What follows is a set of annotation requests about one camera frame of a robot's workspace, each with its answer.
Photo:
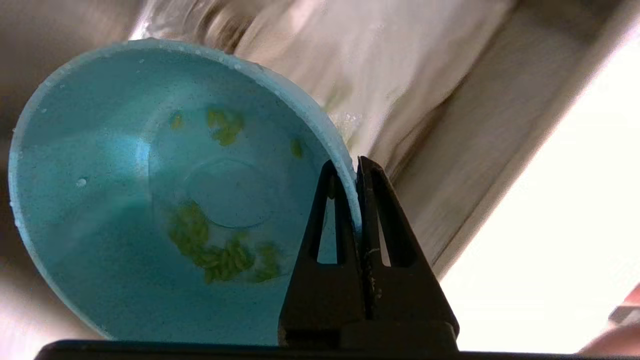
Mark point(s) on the teal bowl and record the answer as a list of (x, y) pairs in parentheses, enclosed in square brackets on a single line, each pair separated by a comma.
[(100, 200)]

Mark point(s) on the green rice grains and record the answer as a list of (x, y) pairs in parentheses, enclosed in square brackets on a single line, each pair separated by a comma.
[(220, 260)]

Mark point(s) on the white cloth with green specks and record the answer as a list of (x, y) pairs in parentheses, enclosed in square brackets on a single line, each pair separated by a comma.
[(375, 60)]

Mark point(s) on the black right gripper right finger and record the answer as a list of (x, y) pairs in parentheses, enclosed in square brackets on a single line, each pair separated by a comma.
[(405, 305)]

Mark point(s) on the steel sink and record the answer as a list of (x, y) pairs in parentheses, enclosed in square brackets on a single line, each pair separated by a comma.
[(500, 125)]

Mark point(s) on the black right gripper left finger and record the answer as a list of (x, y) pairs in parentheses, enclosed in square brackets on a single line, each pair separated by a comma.
[(320, 305)]

